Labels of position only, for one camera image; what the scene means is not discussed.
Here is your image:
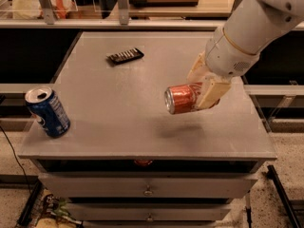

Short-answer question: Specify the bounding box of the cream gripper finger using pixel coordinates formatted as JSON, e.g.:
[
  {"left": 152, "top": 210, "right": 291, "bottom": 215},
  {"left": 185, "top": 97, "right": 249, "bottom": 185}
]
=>
[
  {"left": 186, "top": 52, "right": 210, "bottom": 83},
  {"left": 195, "top": 76, "right": 231, "bottom": 110}
]

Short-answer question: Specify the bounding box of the red coke can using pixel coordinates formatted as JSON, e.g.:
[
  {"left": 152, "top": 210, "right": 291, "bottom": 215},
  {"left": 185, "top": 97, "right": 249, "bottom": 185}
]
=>
[{"left": 164, "top": 83, "right": 202, "bottom": 114}]

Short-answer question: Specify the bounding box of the blue pepsi can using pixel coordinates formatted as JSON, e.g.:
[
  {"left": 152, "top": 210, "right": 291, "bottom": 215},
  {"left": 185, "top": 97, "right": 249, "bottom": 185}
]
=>
[{"left": 25, "top": 85, "right": 70, "bottom": 138}]

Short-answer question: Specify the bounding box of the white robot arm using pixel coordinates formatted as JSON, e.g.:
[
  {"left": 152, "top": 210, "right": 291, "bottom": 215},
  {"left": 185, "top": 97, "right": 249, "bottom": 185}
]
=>
[{"left": 187, "top": 0, "right": 304, "bottom": 110}]

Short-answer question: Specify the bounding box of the black chocolate bar packet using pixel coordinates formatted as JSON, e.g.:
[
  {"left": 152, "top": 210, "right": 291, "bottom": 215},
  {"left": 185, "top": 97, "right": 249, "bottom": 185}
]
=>
[{"left": 108, "top": 47, "right": 144, "bottom": 65}]

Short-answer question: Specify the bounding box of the black floor bar right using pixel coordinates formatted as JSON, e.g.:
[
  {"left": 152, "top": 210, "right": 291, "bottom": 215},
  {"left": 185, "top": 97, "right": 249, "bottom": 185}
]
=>
[{"left": 267, "top": 165, "right": 302, "bottom": 228}]

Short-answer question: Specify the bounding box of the red object in cabinet gap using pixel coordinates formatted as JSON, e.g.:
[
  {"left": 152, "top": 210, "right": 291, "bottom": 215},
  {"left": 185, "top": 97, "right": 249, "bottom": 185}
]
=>
[{"left": 134, "top": 160, "right": 153, "bottom": 167}]

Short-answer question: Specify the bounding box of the grey drawer cabinet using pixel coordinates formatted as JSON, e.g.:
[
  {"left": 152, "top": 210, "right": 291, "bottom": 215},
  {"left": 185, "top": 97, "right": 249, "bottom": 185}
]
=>
[{"left": 18, "top": 31, "right": 276, "bottom": 228}]

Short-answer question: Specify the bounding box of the top grey drawer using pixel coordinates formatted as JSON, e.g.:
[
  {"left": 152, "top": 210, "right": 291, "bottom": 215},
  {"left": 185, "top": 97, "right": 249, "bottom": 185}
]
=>
[{"left": 39, "top": 173, "right": 257, "bottom": 199}]

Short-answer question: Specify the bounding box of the grey drawer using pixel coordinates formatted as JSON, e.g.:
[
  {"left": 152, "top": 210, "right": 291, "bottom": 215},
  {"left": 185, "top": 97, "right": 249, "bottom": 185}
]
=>
[
  {"left": 39, "top": 173, "right": 257, "bottom": 199},
  {"left": 67, "top": 203, "right": 230, "bottom": 221}
]

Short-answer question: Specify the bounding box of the lower grey drawer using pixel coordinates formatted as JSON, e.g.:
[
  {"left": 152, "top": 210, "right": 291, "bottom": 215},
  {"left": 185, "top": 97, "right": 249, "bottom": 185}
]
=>
[{"left": 67, "top": 203, "right": 230, "bottom": 221}]

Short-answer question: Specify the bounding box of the white orange bag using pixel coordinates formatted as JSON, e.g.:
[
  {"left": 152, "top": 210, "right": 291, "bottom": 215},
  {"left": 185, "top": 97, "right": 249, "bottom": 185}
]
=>
[{"left": 12, "top": 0, "right": 75, "bottom": 19}]

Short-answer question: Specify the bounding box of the snack bag on floor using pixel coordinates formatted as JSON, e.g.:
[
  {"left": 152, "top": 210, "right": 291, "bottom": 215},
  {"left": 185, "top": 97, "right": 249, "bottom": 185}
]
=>
[{"left": 34, "top": 193, "right": 84, "bottom": 228}]

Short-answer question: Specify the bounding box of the grey metal shelf rail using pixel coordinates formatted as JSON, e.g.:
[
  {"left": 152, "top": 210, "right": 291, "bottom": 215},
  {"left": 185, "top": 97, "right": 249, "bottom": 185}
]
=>
[{"left": 0, "top": 0, "right": 304, "bottom": 30}]

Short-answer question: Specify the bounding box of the black cable on floor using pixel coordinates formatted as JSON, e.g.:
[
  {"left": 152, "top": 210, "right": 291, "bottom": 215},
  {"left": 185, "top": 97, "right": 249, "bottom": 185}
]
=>
[{"left": 0, "top": 125, "right": 33, "bottom": 195}]

